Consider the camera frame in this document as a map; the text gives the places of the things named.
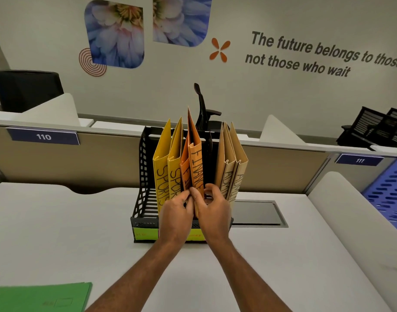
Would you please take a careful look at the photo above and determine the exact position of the person's right hand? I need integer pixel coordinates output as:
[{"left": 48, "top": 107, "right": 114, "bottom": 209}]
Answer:
[{"left": 189, "top": 183, "right": 233, "bottom": 248}]

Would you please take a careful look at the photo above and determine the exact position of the person's left hand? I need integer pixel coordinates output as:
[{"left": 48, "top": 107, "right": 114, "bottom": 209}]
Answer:
[{"left": 158, "top": 190, "right": 195, "bottom": 246}]

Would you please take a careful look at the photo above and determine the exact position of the orange paper folder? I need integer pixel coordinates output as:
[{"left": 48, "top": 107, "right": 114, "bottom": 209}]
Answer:
[
  {"left": 180, "top": 137, "right": 192, "bottom": 193},
  {"left": 187, "top": 108, "right": 206, "bottom": 219}
]

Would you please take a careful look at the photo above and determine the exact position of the person's left forearm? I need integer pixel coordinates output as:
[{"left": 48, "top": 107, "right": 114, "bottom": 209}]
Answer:
[{"left": 85, "top": 239, "right": 187, "bottom": 312}]

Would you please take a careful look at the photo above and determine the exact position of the person's right forearm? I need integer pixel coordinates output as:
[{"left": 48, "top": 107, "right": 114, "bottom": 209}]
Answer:
[{"left": 205, "top": 237, "right": 293, "bottom": 312}]

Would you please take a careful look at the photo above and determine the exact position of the yellow-green sticky label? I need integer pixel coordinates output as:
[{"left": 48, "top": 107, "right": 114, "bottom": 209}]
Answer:
[
  {"left": 133, "top": 226, "right": 159, "bottom": 241},
  {"left": 185, "top": 229, "right": 206, "bottom": 241}
]

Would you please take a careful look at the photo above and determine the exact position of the yellow paper folder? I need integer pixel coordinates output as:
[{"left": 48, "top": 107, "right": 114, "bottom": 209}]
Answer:
[
  {"left": 152, "top": 119, "right": 172, "bottom": 209},
  {"left": 167, "top": 117, "right": 183, "bottom": 200}
]

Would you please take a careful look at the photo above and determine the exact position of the tan paper folder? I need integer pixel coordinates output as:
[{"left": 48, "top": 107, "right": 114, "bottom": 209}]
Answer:
[
  {"left": 222, "top": 122, "right": 237, "bottom": 199},
  {"left": 228, "top": 123, "right": 249, "bottom": 204}
]

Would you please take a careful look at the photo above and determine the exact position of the black mesh file rack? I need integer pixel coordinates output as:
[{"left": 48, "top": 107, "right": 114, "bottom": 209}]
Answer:
[{"left": 131, "top": 126, "right": 234, "bottom": 244}]

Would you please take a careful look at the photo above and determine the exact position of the black office chair with armrest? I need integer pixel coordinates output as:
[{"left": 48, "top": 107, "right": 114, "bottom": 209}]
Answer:
[{"left": 194, "top": 83, "right": 222, "bottom": 132}]

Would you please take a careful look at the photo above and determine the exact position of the beige desk partition panel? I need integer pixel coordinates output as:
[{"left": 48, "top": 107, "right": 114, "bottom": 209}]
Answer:
[{"left": 0, "top": 125, "right": 329, "bottom": 195}]

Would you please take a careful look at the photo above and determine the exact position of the white curved desk divider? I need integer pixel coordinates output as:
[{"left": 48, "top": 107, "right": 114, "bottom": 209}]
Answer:
[
  {"left": 13, "top": 93, "right": 81, "bottom": 127},
  {"left": 259, "top": 114, "right": 306, "bottom": 145},
  {"left": 307, "top": 171, "right": 397, "bottom": 312}
]

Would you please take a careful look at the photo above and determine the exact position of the grey desk partition panel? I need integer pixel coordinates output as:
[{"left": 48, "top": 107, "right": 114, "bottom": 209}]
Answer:
[{"left": 306, "top": 153, "right": 397, "bottom": 194}]

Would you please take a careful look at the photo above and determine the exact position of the blue desk number plate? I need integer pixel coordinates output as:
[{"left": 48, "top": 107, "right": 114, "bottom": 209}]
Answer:
[
  {"left": 335, "top": 153, "right": 385, "bottom": 167},
  {"left": 6, "top": 127, "right": 80, "bottom": 146}
]

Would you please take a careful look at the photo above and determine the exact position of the green paper folder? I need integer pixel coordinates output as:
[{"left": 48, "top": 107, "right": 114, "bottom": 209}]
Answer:
[{"left": 0, "top": 282, "right": 93, "bottom": 312}]

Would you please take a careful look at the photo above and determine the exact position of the blue perforated plastic basket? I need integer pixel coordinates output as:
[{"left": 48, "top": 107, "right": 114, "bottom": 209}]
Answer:
[{"left": 362, "top": 152, "right": 397, "bottom": 238}]

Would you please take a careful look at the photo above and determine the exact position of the black mesh-back office chair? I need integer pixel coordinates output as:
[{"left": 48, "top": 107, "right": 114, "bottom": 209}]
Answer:
[{"left": 0, "top": 70, "right": 64, "bottom": 113}]

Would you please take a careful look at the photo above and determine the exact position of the grey desk cable hatch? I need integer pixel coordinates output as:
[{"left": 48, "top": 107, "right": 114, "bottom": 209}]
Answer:
[{"left": 232, "top": 200, "right": 289, "bottom": 228}]

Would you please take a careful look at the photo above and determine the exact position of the orange four-petal wall decal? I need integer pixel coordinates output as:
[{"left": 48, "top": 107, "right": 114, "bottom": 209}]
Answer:
[{"left": 209, "top": 37, "right": 231, "bottom": 63}]

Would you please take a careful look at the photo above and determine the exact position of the orange spiral wall decal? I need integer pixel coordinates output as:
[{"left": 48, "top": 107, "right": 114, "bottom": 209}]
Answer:
[{"left": 79, "top": 48, "right": 107, "bottom": 77}]

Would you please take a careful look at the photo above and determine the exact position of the blue flower wall picture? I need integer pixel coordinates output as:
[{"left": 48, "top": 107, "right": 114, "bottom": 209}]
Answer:
[
  {"left": 152, "top": 0, "right": 213, "bottom": 47},
  {"left": 84, "top": 0, "right": 145, "bottom": 69}
]

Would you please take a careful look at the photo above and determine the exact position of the grey wall lettering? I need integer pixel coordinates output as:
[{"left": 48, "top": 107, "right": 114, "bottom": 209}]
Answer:
[{"left": 245, "top": 31, "right": 397, "bottom": 78}]

